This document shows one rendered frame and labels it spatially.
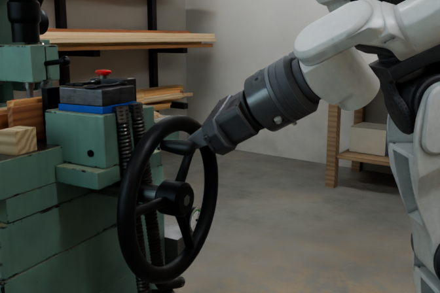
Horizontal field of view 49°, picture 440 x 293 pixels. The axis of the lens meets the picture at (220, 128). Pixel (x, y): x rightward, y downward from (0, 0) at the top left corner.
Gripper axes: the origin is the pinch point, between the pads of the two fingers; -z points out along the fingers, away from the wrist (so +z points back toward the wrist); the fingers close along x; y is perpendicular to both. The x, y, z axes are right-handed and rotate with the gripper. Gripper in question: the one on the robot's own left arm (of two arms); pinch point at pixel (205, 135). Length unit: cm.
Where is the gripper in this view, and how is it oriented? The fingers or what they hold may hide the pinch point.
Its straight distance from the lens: 75.9
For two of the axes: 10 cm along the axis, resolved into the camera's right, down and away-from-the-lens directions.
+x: 2.9, -4.6, 8.4
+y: -5.8, -7.8, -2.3
